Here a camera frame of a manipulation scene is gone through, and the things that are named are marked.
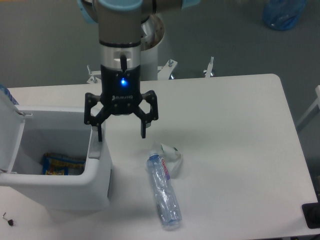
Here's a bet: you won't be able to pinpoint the yellow blue snack packet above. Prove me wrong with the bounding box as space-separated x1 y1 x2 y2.
42 153 86 176

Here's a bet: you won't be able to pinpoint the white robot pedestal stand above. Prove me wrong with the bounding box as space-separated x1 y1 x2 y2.
86 16 216 85

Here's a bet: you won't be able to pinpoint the crumpled white paper wrapper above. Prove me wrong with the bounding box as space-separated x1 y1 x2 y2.
151 141 184 179

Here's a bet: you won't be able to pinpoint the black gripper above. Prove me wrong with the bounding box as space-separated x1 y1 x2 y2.
83 43 159 143

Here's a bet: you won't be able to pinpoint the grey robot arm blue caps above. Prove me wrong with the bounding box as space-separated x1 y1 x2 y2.
78 0 199 142

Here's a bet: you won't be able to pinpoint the blue plastic bag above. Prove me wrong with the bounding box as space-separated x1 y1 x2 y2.
261 0 308 31

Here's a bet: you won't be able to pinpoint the white frame at right edge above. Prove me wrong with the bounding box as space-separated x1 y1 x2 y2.
295 85 320 133

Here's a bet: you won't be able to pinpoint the blue labelled bottle at edge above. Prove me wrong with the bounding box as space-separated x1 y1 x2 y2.
0 84 19 105

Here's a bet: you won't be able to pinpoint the black device at table corner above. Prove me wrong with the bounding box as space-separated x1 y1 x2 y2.
302 202 320 229

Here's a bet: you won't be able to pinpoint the clear crushed plastic bottle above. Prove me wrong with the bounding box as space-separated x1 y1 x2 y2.
146 150 182 227

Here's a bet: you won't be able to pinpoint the white push-button trash can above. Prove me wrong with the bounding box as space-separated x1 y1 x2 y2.
0 93 113 211

